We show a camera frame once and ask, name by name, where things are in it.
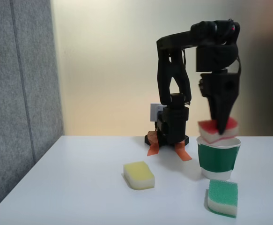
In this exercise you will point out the red and white sponge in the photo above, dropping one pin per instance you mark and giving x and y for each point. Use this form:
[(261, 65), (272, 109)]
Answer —
[(208, 131)]

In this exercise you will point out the white green paper cup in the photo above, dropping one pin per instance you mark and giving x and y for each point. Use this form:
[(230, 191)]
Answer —
[(217, 159)]

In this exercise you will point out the orange tape strip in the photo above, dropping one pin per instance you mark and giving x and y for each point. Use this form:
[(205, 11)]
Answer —
[(184, 155), (153, 151)]

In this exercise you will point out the white controller box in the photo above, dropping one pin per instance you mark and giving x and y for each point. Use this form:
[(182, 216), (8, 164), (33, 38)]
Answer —
[(155, 112)]

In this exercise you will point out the green and white sponge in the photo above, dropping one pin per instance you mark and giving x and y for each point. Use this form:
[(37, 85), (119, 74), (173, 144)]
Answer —
[(223, 198)]

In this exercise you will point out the yellow and white sponge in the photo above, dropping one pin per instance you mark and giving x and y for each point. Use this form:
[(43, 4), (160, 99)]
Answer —
[(138, 175)]

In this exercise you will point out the grey felt wall panel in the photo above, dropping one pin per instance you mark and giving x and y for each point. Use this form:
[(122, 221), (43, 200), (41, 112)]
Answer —
[(16, 93)]

